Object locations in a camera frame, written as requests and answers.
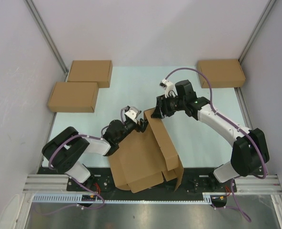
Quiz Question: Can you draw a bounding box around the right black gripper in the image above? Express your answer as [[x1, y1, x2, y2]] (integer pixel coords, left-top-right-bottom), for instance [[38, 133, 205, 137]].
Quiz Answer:
[[151, 93, 185, 120]]

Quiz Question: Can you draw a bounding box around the cardboard box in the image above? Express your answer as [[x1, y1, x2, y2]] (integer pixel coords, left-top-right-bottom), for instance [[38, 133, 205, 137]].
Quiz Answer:
[[67, 60, 113, 88], [48, 82, 99, 113], [196, 59, 246, 88], [108, 109, 184, 193]]

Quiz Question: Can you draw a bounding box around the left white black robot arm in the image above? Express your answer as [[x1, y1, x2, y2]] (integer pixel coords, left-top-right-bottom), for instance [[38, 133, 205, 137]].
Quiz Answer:
[[41, 118, 148, 191]]

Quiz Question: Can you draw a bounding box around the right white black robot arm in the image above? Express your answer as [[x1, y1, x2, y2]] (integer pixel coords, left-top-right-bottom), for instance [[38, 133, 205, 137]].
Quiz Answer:
[[151, 79, 270, 191]]

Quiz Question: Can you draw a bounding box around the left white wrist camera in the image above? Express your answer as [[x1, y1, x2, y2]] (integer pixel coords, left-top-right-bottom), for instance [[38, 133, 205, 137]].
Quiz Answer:
[[124, 106, 141, 123]]

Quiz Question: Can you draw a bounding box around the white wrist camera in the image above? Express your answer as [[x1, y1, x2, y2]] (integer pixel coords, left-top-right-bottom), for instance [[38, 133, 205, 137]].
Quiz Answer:
[[159, 79, 175, 98], [124, 106, 141, 123]]

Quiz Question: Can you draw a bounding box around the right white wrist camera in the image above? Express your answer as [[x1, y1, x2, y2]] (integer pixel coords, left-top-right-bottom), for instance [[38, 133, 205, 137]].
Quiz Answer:
[[159, 79, 175, 98]]

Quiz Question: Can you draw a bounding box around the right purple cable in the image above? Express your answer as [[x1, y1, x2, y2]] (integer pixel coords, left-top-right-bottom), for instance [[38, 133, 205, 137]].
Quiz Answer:
[[166, 68, 268, 222]]

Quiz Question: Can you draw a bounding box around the purple cable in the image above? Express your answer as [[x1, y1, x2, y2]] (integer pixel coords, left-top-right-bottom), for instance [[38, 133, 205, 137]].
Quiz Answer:
[[166, 68, 268, 222], [40, 106, 130, 217]]

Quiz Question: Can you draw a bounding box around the right aluminium corner post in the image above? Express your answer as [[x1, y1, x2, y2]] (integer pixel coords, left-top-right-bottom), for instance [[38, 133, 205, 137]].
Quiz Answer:
[[238, 0, 278, 65]]

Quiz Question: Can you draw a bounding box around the aluminium corner post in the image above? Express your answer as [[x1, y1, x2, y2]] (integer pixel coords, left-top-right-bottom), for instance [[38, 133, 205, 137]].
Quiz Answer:
[[238, 0, 278, 65], [24, 0, 69, 75]]

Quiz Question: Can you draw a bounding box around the white slotted cable duct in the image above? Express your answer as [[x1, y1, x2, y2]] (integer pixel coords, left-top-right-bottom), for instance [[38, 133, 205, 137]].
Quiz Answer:
[[32, 193, 212, 205]]

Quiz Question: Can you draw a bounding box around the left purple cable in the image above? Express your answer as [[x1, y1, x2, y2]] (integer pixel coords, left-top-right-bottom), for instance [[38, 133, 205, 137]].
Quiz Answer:
[[40, 106, 130, 217]]

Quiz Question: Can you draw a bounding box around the left aluminium corner post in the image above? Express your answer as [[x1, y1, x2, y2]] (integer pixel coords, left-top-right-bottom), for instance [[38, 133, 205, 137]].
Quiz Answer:
[[24, 0, 69, 75]]

